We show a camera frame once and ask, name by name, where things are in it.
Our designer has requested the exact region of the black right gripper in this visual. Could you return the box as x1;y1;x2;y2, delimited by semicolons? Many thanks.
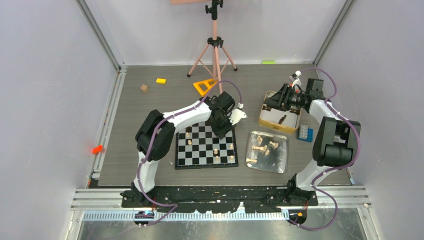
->
264;83;309;112

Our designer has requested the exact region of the yellow tin box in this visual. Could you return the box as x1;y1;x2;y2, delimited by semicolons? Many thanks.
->
258;103;301;134

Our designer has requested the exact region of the black white chess board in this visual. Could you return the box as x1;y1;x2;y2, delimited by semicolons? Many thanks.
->
174;122;239;170

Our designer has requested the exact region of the silver metal tray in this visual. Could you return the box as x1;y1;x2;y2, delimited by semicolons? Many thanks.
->
245;130;288;174

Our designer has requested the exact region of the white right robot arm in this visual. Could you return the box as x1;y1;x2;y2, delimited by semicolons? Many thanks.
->
263;78;361;205

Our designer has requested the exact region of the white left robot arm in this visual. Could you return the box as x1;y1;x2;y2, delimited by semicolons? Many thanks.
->
131;92;236;207

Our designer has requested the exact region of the dark piece in tin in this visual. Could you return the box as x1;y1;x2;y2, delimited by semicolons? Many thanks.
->
278;114;287;125

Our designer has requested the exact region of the green tape piece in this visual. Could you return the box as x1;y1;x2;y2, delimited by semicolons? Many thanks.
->
261;60;276;65

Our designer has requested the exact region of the light piece on tray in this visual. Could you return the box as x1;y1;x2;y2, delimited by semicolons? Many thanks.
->
251;145;268;152

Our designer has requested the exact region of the blue lego brick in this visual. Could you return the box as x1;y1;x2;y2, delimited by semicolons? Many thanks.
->
297;124;314;143

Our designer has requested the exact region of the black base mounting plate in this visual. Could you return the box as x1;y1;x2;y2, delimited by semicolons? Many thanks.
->
120;186;318;214

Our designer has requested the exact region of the small yellow block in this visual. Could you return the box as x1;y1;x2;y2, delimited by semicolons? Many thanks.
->
156;78;167;85

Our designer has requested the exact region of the small brown wooden cube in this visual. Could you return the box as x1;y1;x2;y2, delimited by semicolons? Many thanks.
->
140;84;149;93

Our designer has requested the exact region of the orange red clip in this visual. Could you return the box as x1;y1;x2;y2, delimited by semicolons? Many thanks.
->
91;144;103;155

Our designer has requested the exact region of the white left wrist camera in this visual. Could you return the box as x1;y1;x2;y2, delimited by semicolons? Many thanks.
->
229;103;247;126

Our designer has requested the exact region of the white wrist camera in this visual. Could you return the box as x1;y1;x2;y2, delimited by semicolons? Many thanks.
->
289;70;302;86
229;103;247;126

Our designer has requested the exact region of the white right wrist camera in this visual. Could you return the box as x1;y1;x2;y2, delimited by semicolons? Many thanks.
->
289;70;302;86

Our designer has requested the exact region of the yellow triangular frame block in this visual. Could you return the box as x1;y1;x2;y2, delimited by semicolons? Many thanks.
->
193;78;218;97

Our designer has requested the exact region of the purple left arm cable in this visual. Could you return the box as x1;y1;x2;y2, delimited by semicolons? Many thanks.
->
136;80;244;227

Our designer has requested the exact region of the pink camera tripod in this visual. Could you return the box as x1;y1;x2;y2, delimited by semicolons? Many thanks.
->
187;0;238;94

